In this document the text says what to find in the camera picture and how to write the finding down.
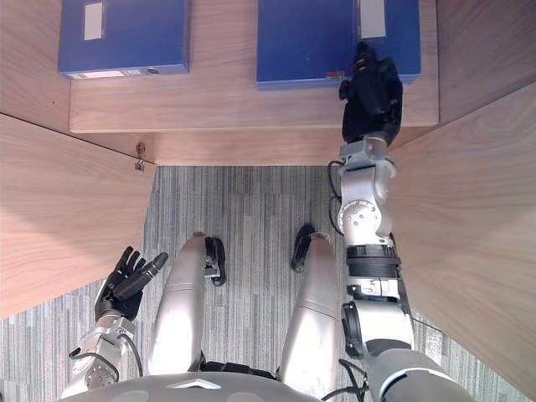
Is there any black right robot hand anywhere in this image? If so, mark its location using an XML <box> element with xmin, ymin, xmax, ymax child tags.
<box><xmin>338</xmin><ymin>40</ymin><xmax>404</xmax><ymax>148</ymax></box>

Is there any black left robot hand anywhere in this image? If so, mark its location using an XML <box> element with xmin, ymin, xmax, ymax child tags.
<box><xmin>94</xmin><ymin>245</ymin><xmax>169</xmax><ymax>322</ymax></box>

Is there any blue file folder box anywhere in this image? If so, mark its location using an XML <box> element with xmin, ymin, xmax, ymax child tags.
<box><xmin>255</xmin><ymin>0</ymin><xmax>422</xmax><ymax>90</ymax></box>
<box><xmin>58</xmin><ymin>0</ymin><xmax>191</xmax><ymax>80</ymax></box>

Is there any wooden cabinet door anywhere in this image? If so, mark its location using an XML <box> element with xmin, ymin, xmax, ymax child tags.
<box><xmin>387</xmin><ymin>81</ymin><xmax>536</xmax><ymax>401</ymax></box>
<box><xmin>0</xmin><ymin>112</ymin><xmax>157</xmax><ymax>320</ymax></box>

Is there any wooden cabinet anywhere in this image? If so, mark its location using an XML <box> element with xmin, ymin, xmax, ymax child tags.
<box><xmin>0</xmin><ymin>0</ymin><xmax>536</xmax><ymax>167</ymax></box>

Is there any silver left robot leg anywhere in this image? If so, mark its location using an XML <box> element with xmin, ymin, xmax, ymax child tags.
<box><xmin>147</xmin><ymin>232</ymin><xmax>208</xmax><ymax>376</ymax></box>

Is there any silver robot leg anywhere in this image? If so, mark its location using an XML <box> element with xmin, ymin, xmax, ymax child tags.
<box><xmin>279</xmin><ymin>232</ymin><xmax>345</xmax><ymax>401</ymax></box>
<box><xmin>147</xmin><ymin>232</ymin><xmax>208</xmax><ymax>376</ymax></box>

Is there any dark left robot foot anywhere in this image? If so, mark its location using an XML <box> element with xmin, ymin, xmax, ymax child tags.
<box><xmin>204</xmin><ymin>236</ymin><xmax>227</xmax><ymax>287</ymax></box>

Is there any dark robot foot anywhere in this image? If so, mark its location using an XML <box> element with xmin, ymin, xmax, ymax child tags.
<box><xmin>291</xmin><ymin>224</ymin><xmax>316</xmax><ymax>274</ymax></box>
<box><xmin>204</xmin><ymin>236</ymin><xmax>227</xmax><ymax>287</ymax></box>

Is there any grey robot torso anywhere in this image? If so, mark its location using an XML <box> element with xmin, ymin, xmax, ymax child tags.
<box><xmin>54</xmin><ymin>360</ymin><xmax>327</xmax><ymax>402</ymax></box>

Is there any dark right robot foot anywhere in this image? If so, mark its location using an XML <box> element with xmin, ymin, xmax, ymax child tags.
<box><xmin>291</xmin><ymin>224</ymin><xmax>316</xmax><ymax>274</ymax></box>

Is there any silver right robot leg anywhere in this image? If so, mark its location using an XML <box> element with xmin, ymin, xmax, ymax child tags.
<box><xmin>279</xmin><ymin>232</ymin><xmax>345</xmax><ymax>401</ymax></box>

